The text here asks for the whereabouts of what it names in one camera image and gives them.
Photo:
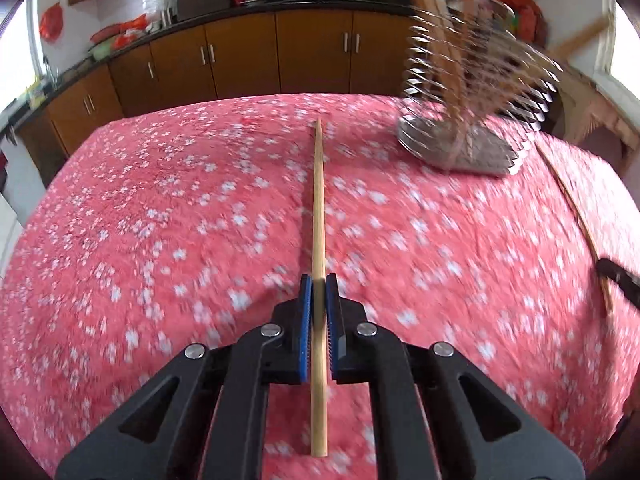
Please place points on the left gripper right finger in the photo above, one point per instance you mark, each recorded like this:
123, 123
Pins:
435, 414

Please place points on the red bags and boxes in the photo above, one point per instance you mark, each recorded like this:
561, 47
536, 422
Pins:
529, 24

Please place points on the red plastic bag on wall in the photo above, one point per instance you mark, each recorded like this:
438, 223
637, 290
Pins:
51, 24

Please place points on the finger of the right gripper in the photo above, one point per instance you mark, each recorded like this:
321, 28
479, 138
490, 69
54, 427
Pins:
626, 281

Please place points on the black countertop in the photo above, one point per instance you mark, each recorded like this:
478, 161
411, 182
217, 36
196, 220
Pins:
264, 47

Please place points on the red and green basins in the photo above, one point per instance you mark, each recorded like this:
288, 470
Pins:
116, 36

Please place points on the steel pot on counter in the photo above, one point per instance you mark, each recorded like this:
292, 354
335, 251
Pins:
163, 11

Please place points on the brown lower kitchen cabinets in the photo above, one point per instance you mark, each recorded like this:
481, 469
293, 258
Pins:
67, 118

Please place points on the steel wire utensil holder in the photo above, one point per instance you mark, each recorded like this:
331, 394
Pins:
503, 107

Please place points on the pink floral tablecloth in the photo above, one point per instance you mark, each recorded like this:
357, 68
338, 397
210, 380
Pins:
191, 224

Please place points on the beige carved side table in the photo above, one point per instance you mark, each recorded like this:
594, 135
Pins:
587, 104

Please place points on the wooden chopstick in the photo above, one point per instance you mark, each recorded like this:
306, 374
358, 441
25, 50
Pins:
319, 432
448, 62
469, 26
608, 305
546, 65

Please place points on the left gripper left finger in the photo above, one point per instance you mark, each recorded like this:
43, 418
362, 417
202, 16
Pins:
203, 415

